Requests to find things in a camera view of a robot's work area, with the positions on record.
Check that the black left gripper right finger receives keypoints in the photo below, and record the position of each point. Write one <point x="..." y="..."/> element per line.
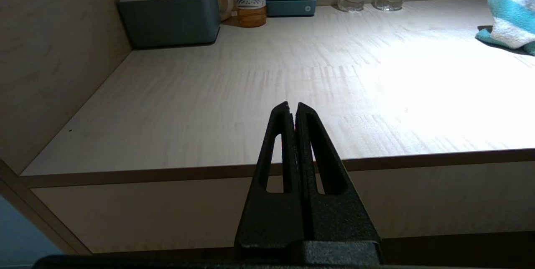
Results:
<point x="338" y="219"/>

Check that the grey-blue tissue box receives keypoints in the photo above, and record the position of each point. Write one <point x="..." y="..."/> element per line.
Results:
<point x="171" y="20"/>

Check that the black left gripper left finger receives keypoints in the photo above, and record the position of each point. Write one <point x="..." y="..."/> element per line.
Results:
<point x="267" y="219"/>

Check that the teal white striped towel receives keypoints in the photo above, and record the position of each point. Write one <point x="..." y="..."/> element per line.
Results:
<point x="514" y="18"/>

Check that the small blue tray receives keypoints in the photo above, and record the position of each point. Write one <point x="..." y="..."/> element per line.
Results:
<point x="290" y="6"/>

